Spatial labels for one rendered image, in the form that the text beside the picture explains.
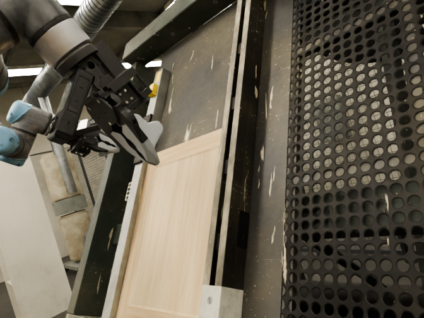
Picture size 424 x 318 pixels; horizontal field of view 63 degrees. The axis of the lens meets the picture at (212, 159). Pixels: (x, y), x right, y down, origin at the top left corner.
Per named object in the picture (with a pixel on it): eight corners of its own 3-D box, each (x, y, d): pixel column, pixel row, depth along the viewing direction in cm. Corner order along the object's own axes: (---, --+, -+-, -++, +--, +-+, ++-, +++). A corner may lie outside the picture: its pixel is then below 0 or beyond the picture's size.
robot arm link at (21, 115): (2, 123, 108) (14, 98, 109) (38, 137, 114) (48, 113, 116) (6, 123, 102) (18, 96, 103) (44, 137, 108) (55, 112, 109)
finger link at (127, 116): (153, 135, 55) (115, 91, 52) (146, 141, 54) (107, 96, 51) (139, 142, 58) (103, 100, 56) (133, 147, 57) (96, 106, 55)
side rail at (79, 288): (94, 315, 132) (66, 312, 125) (149, 76, 174) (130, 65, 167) (101, 317, 127) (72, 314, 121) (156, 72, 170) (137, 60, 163)
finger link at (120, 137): (173, 147, 62) (139, 106, 59) (153, 169, 59) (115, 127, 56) (164, 150, 64) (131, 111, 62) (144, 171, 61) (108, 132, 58)
